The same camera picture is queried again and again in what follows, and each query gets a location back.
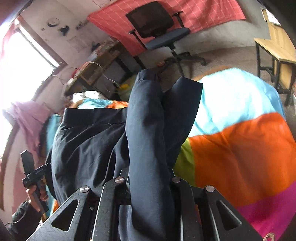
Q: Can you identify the dark navy puffer jacket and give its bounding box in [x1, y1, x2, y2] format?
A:
[47, 69, 203, 240]

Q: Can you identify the pink hanging cloth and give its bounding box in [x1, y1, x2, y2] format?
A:
[8, 100, 53, 164]

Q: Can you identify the round wall clock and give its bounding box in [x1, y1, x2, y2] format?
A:
[47, 18, 60, 27]

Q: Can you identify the black office chair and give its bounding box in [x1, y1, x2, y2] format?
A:
[125, 1, 207, 76]

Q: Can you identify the light wooden chair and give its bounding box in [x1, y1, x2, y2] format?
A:
[254, 8, 295, 106]

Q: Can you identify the person's left forearm dark sleeve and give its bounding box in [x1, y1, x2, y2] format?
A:
[7, 200, 42, 240]

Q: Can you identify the wooden desk with shelf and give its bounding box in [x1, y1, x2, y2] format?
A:
[64, 38, 142, 100]

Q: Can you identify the person's left hand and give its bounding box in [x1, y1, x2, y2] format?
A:
[26, 181, 48, 213]

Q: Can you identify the white charging cable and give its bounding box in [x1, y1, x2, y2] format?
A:
[76, 60, 123, 91]

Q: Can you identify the red checkered wall cloth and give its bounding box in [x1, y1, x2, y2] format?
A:
[87, 0, 245, 56]

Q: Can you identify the colourful striped bedspread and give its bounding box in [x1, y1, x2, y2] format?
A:
[41, 67, 296, 240]

